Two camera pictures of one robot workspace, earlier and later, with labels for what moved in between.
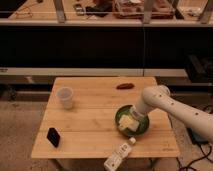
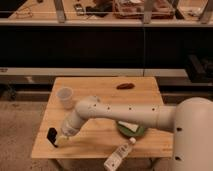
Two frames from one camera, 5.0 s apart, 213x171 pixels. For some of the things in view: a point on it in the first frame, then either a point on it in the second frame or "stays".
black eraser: [53, 136] stays
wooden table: [78, 119] stays
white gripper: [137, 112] -> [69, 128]
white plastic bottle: [118, 156] stays
